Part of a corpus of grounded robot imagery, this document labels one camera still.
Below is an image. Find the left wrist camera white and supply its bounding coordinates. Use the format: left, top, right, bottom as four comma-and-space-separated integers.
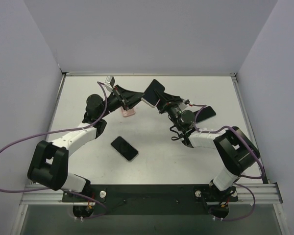
104, 76, 115, 92

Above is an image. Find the teal phone black screen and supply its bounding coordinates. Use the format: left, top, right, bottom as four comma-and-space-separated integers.
195, 106, 216, 123

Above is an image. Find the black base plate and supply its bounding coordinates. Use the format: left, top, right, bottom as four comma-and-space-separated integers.
62, 184, 238, 215

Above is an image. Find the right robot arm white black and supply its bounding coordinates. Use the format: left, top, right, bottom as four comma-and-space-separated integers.
154, 90, 260, 193

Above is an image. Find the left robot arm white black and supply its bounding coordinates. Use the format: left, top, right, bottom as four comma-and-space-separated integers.
27, 85, 144, 202

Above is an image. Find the pink phone case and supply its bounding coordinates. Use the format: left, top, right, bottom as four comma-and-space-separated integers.
120, 107, 136, 118

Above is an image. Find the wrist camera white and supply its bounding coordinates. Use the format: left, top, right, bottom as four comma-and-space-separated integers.
178, 99, 193, 110
104, 76, 115, 92

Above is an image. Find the aluminium front rail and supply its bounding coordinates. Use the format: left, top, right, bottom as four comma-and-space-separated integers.
19, 184, 283, 206

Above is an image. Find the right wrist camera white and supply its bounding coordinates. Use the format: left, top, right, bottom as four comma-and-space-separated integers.
178, 99, 193, 110

